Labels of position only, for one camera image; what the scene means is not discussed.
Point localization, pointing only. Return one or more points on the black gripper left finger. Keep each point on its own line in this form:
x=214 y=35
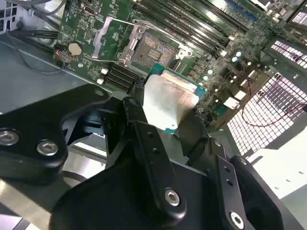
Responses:
x=153 y=158

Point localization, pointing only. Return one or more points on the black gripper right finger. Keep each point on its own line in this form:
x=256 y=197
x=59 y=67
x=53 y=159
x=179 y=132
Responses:
x=227 y=177

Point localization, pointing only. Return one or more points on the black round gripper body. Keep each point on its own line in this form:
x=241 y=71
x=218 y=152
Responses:
x=120 y=198

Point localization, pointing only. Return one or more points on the silver topped CPU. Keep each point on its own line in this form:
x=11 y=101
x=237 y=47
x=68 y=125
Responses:
x=165 y=100

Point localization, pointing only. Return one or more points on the metal socket cover frame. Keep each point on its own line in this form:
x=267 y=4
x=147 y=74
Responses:
x=102 y=36

